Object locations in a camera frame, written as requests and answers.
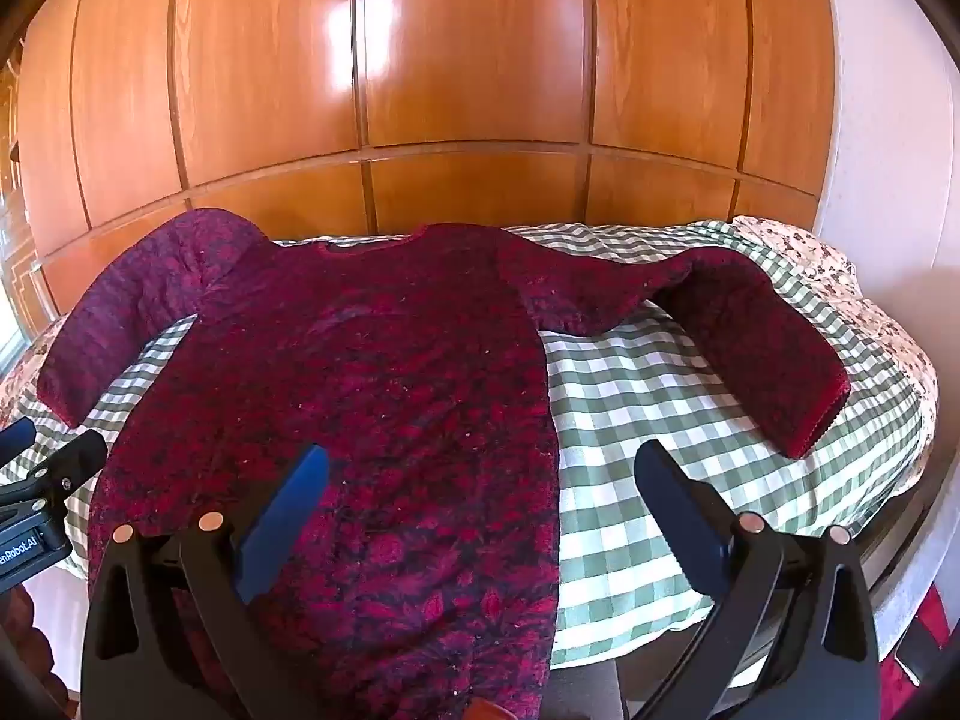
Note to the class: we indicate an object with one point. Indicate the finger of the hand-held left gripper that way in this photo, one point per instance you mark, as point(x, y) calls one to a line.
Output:
point(13, 436)
point(71, 457)

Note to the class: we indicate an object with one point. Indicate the red rug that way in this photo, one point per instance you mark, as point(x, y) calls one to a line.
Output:
point(909, 615)

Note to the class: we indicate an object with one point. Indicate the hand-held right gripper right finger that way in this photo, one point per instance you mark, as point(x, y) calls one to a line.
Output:
point(679, 525)

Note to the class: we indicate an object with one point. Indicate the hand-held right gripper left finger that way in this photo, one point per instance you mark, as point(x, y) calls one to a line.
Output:
point(281, 525)

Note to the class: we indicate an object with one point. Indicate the dark red knitted sweater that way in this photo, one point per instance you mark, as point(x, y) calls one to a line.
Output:
point(390, 360)

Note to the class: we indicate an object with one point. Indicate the bed frame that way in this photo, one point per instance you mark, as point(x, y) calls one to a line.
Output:
point(911, 532)

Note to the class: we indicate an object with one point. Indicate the floral bedspread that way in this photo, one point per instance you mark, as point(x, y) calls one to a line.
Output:
point(817, 247)

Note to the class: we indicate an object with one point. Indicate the green checked blanket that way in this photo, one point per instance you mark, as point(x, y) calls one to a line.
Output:
point(637, 405)

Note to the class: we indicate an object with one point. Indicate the wooden panelled wardrobe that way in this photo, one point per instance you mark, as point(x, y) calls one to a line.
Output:
point(465, 52)

